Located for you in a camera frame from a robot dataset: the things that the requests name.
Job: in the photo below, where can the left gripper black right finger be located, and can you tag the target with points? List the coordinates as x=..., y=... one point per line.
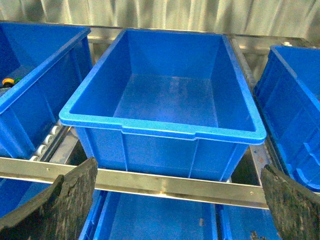
x=294, y=208

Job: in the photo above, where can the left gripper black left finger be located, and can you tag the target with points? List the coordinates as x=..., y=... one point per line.
x=57, y=213

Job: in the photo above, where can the blue bin with buttons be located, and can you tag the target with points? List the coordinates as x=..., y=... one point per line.
x=52, y=61

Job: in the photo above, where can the lower blue bin far-left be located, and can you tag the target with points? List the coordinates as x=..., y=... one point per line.
x=14, y=193

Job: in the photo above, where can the lower blue bin middle-left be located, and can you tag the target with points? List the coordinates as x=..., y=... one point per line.
x=122, y=216

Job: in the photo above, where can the lower blue bin middle-right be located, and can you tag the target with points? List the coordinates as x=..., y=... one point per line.
x=243, y=223

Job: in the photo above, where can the white roller track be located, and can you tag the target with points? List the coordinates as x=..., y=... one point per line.
x=46, y=148

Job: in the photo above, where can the blue right ribbed bin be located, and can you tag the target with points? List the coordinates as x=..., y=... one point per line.
x=288, y=94

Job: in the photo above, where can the orange-yellow push button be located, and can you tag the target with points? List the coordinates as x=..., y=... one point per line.
x=8, y=83

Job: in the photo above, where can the empty blue middle bin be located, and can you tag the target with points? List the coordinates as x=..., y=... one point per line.
x=168, y=103

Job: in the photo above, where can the steel shelf front rail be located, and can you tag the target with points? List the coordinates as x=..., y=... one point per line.
x=223, y=193

